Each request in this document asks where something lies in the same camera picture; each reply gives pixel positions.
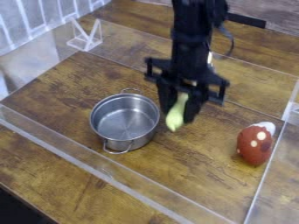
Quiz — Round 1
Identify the clear acrylic triangle stand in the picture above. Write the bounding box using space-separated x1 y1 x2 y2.
67 18 103 52

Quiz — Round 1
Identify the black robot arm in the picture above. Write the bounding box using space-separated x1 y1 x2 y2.
145 0 230 129

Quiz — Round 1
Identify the black bar on wall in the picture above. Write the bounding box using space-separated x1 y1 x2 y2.
228 12 268 29

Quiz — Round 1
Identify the red spotted toy mushroom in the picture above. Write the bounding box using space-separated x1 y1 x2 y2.
237 122 277 166

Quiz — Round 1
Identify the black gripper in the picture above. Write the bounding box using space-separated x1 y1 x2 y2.
145 57 230 123

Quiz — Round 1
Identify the small steel pot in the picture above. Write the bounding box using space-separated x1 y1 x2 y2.
89 87 161 155

